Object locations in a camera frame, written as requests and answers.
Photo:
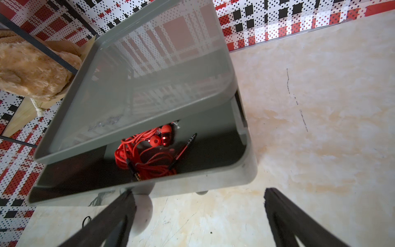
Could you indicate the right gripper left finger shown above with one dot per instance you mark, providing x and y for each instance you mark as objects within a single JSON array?
[{"x": 110, "y": 228}]

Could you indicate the black earphones upper left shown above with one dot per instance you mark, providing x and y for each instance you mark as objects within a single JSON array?
[{"x": 95, "y": 203}]

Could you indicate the red earphones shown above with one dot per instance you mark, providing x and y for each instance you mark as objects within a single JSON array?
[{"x": 148, "y": 155}]

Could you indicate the white drawer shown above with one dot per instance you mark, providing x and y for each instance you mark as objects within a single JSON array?
[{"x": 143, "y": 214}]

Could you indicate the tan plush toy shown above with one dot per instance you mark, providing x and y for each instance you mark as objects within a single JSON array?
[{"x": 28, "y": 72}]

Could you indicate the wooden three-tier shelf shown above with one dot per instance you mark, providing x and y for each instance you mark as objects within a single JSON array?
[{"x": 66, "y": 53}]

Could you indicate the three-drawer storage cabinet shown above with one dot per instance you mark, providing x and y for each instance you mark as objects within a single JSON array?
[{"x": 163, "y": 63}]

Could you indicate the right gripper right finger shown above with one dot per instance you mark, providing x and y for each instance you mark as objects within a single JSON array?
[{"x": 288, "y": 223}]

